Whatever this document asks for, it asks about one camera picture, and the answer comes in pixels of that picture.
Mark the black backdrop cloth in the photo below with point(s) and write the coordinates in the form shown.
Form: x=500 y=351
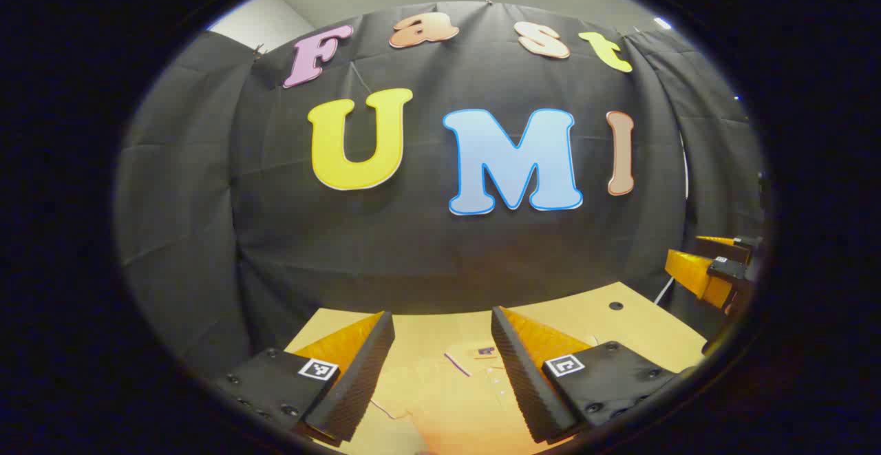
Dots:
x=413 y=248

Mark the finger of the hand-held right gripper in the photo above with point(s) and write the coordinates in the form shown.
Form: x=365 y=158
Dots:
x=692 y=272
x=723 y=243

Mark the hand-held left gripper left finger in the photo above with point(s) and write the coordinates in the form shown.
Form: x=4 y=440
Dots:
x=361 y=379

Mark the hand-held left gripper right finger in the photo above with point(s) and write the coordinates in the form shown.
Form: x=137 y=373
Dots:
x=526 y=386

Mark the orange T-shirt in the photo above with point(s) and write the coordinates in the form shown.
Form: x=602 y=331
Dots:
x=461 y=414

